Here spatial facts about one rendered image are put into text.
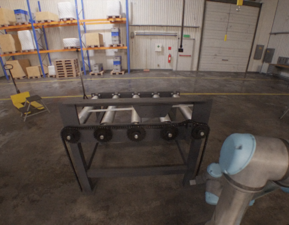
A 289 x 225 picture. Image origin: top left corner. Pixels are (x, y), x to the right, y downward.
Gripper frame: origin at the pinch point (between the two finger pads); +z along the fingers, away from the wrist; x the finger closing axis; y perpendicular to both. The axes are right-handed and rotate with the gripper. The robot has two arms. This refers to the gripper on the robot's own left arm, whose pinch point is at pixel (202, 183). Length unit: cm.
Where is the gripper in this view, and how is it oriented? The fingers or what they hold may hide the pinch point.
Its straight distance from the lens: 108.6
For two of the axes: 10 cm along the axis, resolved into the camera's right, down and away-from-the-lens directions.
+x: -9.9, 1.2, 0.5
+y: -0.6, -7.5, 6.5
